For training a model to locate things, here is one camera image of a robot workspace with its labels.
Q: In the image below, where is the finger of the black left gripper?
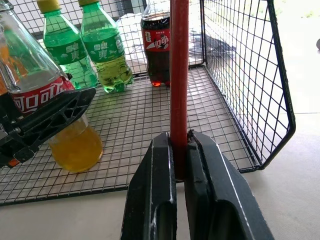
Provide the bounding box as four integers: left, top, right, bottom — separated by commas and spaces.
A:
14, 87, 97, 161

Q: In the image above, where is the red basket handle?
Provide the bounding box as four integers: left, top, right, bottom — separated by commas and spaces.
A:
169, 0, 191, 182

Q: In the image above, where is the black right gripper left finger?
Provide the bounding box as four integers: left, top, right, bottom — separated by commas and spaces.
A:
120, 132, 178, 240

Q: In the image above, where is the glass bottle with orange drink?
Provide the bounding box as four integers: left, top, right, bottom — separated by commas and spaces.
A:
0, 0, 104, 174

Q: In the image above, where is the plastic cola bottle red label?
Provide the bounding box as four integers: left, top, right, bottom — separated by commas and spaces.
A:
140, 0, 172, 88

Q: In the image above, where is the black wire mesh basket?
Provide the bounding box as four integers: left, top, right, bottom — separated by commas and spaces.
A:
0, 0, 297, 207

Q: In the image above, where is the green plastic soda bottle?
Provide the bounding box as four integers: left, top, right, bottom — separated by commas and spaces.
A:
36, 0, 99, 91
77, 0, 135, 94

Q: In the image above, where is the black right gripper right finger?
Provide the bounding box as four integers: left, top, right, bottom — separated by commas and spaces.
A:
184, 129, 275, 240

